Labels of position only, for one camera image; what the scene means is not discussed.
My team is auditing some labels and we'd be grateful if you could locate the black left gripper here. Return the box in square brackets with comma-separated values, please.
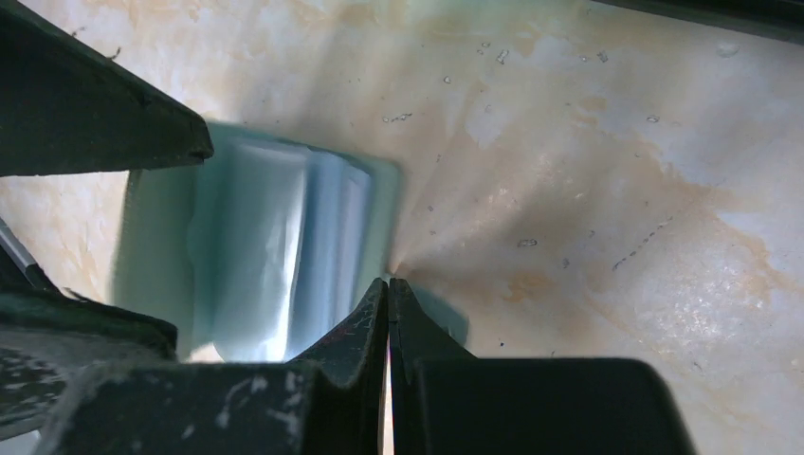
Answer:
[1, 224, 177, 440]

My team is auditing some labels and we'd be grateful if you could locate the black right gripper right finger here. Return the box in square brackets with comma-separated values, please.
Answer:
[388, 279, 694, 454]

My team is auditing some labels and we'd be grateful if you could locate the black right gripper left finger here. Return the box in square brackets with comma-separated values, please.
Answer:
[35, 279, 389, 454]

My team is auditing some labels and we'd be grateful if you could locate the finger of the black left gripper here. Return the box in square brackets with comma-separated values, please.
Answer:
[1, 1, 213, 176]

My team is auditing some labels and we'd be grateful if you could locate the sage green card holder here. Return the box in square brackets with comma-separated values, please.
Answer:
[111, 120, 469, 364]

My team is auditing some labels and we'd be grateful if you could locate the black plastic bin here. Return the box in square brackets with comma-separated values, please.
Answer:
[600, 0, 803, 46]

